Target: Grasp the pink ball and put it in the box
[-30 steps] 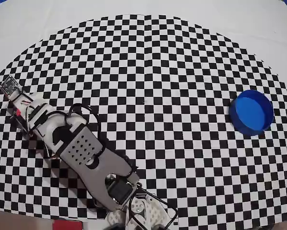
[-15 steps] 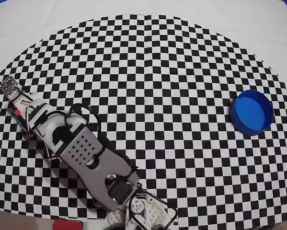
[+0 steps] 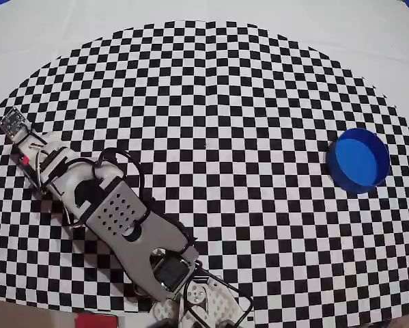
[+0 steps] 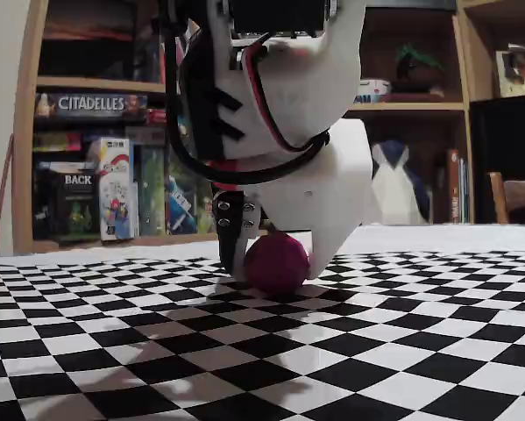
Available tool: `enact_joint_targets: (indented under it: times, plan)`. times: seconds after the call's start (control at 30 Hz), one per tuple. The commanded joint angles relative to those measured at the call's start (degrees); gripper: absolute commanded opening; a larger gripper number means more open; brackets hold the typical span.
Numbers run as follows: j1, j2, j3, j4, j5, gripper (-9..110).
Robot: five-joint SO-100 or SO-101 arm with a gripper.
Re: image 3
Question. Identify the black white checkered mat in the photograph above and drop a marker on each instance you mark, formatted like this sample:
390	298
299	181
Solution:
224	85

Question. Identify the camera board on red mount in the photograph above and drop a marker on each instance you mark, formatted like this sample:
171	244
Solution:
14	121

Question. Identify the blue round box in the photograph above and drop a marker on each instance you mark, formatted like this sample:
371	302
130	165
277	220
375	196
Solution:
357	160

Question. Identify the white red gripper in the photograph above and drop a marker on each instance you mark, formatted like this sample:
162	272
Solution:
24	158

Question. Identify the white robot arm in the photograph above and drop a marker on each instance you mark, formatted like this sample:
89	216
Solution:
156	232

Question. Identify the red flat object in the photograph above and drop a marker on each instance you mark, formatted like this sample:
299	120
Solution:
96	322

